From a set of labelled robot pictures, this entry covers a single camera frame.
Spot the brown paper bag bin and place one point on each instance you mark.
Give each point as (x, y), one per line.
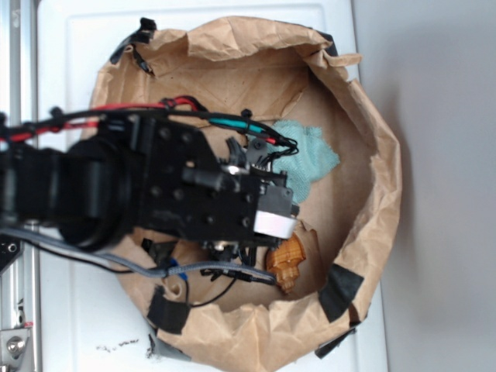
(347, 224)

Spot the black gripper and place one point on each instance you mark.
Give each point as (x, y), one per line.
(224, 203)

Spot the orange spiral seashell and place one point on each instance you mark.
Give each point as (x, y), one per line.
(283, 263)

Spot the light blue terry cloth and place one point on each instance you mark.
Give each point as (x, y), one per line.
(313, 161)

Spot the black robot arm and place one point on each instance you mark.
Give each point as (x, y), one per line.
(97, 175)

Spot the aluminium frame rail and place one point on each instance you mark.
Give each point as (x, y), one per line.
(20, 290)

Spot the metal corner bracket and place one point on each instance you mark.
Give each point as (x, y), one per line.
(16, 350)

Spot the white plastic tray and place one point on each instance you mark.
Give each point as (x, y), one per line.
(88, 323)

